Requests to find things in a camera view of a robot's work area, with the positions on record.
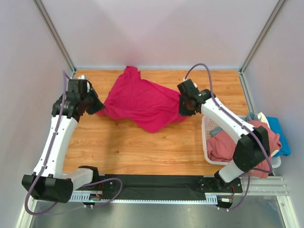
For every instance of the white slotted cable duct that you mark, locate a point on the white slotted cable duct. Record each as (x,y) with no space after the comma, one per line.
(91,198)

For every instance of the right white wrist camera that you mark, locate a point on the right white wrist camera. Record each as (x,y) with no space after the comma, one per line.
(194,84)

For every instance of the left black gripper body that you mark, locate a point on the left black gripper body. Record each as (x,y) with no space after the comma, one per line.
(92,104)

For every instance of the black base mat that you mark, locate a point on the black base mat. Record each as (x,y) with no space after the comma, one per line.
(158,187)

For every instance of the white laundry basket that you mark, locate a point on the white laundry basket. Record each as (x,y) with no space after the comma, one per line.
(209,125)

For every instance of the aluminium frame rail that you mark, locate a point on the aluminium frame rail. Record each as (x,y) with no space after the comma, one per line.
(272,185)

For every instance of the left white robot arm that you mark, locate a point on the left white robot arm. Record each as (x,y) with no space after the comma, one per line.
(48,182)

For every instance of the magenta t shirt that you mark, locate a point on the magenta t shirt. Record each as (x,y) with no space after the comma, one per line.
(150,105)

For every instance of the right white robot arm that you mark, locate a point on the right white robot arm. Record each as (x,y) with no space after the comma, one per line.
(252,143)

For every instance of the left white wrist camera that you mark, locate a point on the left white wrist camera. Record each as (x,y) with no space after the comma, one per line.
(83,77)

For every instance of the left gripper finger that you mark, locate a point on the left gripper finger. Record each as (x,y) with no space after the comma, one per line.
(92,93)
(95,105)

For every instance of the cream white t shirt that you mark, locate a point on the cream white t shirt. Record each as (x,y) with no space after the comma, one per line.
(263,118)

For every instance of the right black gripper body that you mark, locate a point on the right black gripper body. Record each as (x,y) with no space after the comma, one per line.
(184,109)

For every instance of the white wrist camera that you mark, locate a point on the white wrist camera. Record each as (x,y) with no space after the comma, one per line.
(83,77)
(194,84)

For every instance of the dusty pink t shirt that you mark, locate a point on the dusty pink t shirt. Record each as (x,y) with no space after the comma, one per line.
(221,147)

